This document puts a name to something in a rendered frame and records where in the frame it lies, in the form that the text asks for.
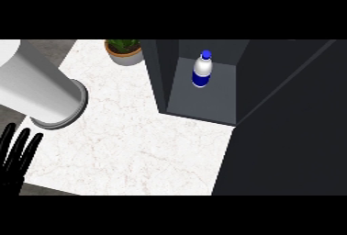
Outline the dark grey cabinet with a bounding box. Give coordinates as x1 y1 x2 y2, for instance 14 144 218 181
138 39 339 127

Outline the potted green plant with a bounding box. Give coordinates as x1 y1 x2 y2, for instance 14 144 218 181
104 39 147 67

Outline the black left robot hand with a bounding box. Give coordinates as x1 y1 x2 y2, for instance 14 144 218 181
0 122 45 196

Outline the blue and white water bottle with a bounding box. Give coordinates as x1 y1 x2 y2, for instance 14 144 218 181
191 50 215 89

